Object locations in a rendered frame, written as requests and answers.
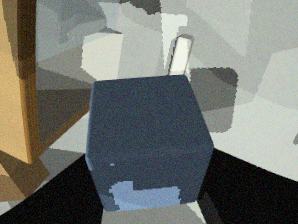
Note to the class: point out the dark blue block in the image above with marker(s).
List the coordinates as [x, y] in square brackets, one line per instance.
[148, 144]

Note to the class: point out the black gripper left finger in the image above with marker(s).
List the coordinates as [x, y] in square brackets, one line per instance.
[69, 198]

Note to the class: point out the tan rectangular block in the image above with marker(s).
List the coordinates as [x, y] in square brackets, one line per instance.
[18, 179]

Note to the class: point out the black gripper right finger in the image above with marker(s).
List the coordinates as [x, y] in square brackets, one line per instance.
[237, 192]

